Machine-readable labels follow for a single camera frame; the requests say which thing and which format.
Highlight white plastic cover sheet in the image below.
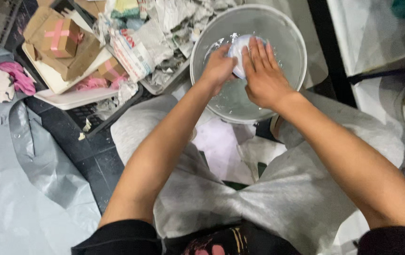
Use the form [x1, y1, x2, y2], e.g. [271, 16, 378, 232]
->
[326, 0, 405, 128]

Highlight black plastic crate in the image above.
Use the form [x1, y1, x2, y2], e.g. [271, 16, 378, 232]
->
[13, 0, 144, 139]

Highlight person's right hand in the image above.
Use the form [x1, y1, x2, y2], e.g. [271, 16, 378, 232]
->
[241, 36, 297, 111]

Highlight flat brown cardboard piece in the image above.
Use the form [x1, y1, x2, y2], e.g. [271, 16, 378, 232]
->
[23, 5, 103, 82]

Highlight large cardboard box pink tape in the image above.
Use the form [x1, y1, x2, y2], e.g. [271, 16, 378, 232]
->
[41, 18, 82, 59]

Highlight person's left hand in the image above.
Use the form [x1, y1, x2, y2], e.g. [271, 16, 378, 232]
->
[200, 43, 239, 97]

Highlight white plastic tray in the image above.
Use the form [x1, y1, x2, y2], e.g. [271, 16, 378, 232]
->
[22, 42, 120, 111]

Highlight small cardboard box pink tape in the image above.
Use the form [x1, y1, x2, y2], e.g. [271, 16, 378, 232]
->
[97, 57, 127, 83]

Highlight black shirt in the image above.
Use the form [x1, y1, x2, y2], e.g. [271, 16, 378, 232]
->
[71, 220, 405, 255]

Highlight grey plastic sheet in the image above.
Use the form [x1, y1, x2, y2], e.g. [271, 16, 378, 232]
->
[0, 48, 102, 255]

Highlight pink crumpled paper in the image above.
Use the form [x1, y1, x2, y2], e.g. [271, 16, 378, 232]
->
[75, 74, 129, 92]

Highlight grey tray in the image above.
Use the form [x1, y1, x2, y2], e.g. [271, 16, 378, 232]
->
[139, 58, 192, 96]

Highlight pink and white cloth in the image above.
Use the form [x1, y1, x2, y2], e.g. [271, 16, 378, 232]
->
[0, 61, 37, 104]

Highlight clear plastic bucket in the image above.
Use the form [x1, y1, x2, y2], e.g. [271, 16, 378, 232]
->
[190, 4, 308, 125]

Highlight grey sweatpants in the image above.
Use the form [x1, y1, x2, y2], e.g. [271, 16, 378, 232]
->
[110, 90, 405, 255]

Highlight white paper sheet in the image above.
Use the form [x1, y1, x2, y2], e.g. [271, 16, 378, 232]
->
[191, 117, 260, 185]

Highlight heap of torn newspaper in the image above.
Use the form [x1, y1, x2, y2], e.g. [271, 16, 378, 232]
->
[94, 0, 246, 87]

